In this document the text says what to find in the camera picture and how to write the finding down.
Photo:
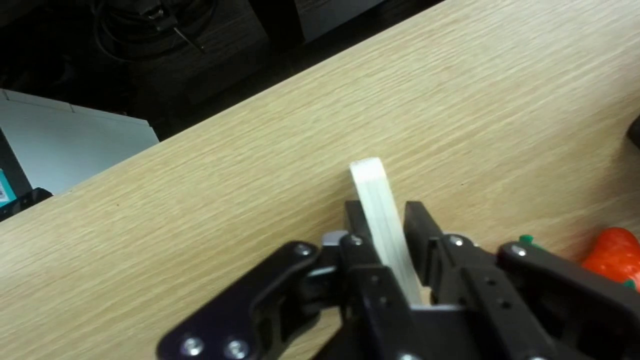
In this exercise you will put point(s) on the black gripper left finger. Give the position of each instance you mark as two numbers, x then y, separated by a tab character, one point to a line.
292	307

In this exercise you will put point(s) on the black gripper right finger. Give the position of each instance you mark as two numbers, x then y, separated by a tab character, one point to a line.
520	307

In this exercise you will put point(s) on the black box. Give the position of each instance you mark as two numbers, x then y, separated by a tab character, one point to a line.
635	132

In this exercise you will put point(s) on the red toy strawberry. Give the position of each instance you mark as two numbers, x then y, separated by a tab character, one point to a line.
617	257

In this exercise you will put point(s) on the grey flat sheet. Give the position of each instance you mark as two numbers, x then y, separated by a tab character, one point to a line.
72	143

